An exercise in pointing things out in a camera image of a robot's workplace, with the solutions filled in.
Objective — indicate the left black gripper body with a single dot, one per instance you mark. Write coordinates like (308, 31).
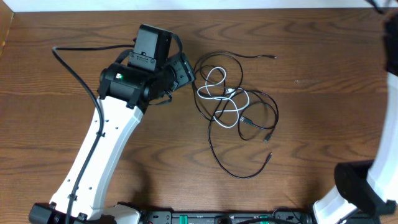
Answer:
(174, 76)

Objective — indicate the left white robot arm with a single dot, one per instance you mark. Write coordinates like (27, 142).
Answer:
(143, 74)

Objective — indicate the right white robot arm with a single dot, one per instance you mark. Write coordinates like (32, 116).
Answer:
(366, 190)

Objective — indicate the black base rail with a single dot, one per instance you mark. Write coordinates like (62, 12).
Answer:
(167, 217)

